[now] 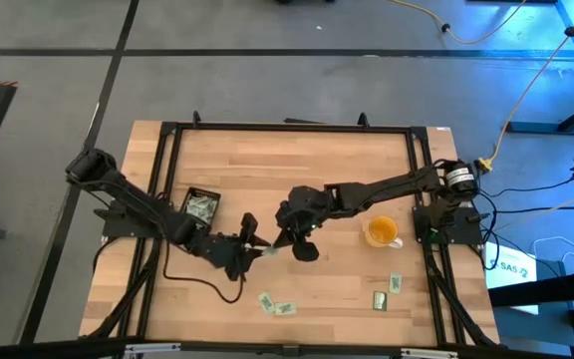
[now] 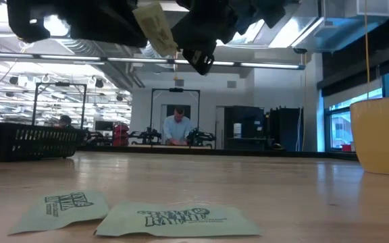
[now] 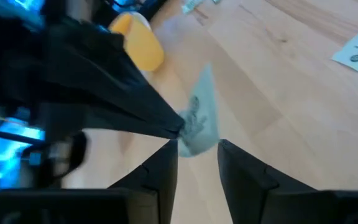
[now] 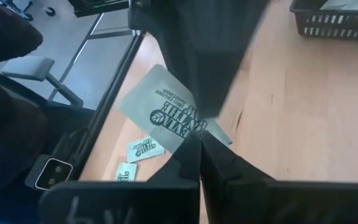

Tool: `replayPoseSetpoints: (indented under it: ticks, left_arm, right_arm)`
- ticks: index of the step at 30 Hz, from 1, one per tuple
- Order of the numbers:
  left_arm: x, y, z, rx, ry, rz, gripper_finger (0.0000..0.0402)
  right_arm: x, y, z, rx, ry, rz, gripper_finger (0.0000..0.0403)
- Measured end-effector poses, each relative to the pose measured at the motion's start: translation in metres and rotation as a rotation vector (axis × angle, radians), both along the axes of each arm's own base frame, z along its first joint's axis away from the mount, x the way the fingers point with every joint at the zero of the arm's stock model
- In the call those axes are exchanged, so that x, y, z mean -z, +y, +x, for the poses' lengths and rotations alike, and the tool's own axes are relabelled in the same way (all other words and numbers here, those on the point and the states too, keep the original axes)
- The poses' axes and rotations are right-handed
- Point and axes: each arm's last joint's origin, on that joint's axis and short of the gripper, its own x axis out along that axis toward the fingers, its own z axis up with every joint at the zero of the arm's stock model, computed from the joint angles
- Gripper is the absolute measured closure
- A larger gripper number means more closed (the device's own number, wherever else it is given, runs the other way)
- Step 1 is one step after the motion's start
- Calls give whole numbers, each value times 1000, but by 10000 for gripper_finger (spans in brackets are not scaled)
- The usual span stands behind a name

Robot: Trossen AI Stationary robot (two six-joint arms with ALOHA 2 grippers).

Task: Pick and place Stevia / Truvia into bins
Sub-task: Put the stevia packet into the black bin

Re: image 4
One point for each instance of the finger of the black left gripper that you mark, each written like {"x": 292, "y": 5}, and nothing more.
{"x": 194, "y": 74}
{"x": 225, "y": 74}

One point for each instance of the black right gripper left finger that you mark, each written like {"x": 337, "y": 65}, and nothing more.
{"x": 120, "y": 205}

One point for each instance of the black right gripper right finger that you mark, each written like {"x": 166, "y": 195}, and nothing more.
{"x": 291, "y": 202}

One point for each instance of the pale green stevia packet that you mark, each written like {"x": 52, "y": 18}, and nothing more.
{"x": 126, "y": 171}
{"x": 343, "y": 4}
{"x": 166, "y": 102}
{"x": 145, "y": 151}

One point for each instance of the black chair base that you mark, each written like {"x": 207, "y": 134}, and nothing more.
{"x": 101, "y": 7}

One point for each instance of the black plastic mesh basket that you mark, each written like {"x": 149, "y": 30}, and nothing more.
{"x": 337, "y": 25}

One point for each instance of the person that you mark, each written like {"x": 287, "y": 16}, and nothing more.
{"x": 11, "y": 130}

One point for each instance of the black caster wheel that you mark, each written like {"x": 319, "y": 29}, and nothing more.
{"x": 50, "y": 12}

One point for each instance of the grey padded armrest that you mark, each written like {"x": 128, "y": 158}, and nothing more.
{"x": 26, "y": 67}

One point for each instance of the black aluminium table frame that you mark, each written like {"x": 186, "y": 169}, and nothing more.
{"x": 107, "y": 104}

